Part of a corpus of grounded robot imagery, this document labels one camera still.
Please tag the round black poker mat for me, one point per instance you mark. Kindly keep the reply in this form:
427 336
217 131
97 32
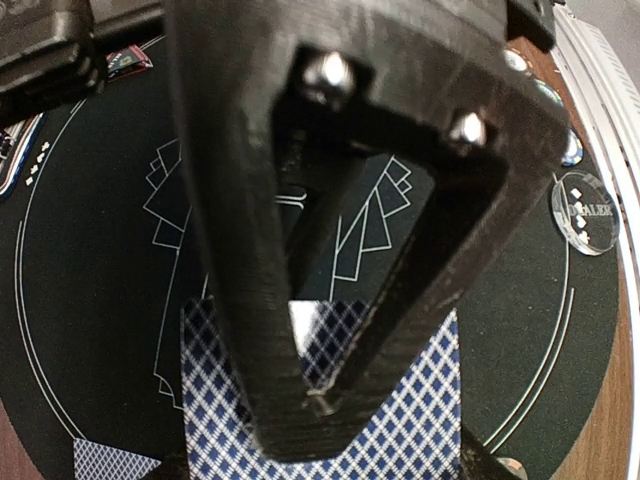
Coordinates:
99 257

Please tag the blue white chips front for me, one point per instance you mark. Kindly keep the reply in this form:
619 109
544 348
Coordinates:
575 152

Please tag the orange chips seat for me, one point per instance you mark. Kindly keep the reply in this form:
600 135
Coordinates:
516 62
515 467

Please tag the aluminium front rail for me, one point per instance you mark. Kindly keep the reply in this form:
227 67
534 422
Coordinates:
608 102

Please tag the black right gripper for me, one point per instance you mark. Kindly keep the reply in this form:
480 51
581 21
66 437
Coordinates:
55 52

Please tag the grey blue card deck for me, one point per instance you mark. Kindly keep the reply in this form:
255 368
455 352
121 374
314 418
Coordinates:
414 434

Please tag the orange chips front seat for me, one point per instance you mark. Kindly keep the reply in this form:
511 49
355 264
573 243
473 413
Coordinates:
516 62

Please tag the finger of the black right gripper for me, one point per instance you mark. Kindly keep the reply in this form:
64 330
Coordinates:
432 86
261 90

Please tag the red black triangle marker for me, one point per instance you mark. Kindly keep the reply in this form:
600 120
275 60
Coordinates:
128 61

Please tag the blue card seat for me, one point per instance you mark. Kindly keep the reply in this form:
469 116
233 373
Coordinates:
95 461

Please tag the green chips front seat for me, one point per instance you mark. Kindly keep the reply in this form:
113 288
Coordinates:
550 98

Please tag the aluminium poker case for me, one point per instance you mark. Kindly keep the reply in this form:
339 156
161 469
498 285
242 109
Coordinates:
16 143

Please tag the clear round dealer button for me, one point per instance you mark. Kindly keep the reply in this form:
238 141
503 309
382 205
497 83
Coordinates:
585 213

